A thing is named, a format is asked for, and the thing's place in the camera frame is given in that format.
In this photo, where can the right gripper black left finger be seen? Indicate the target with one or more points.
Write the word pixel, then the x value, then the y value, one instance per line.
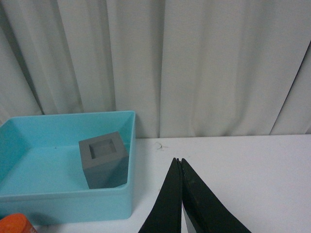
pixel 165 216

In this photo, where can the white pleated curtain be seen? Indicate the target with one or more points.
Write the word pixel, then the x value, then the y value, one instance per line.
pixel 186 67

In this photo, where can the orange cylindrical part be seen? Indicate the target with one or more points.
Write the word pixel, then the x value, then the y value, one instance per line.
pixel 16 223

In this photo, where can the light blue plastic box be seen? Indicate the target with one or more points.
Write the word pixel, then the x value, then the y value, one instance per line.
pixel 41 172

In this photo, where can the gray cube with square recess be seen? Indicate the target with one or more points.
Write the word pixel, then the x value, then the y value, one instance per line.
pixel 105 161

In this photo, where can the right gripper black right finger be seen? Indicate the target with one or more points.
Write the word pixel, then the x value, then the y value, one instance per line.
pixel 206 212

